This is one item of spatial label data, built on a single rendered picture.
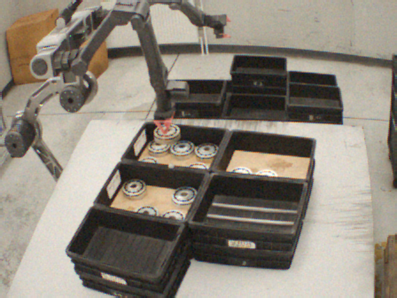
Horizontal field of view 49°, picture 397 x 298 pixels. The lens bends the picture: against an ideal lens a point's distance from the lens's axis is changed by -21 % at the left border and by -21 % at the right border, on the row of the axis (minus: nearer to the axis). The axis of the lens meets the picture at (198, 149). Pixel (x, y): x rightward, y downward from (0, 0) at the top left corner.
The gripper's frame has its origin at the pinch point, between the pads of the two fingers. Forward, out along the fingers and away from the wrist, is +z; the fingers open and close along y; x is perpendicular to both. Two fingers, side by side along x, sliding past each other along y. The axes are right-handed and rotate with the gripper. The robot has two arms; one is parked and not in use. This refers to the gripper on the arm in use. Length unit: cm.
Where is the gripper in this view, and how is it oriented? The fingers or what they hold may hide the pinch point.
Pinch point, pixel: (166, 129)
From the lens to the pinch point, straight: 213.9
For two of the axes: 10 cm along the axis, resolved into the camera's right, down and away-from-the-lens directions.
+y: 1.7, -5.8, 8.0
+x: -9.8, -0.5, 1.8
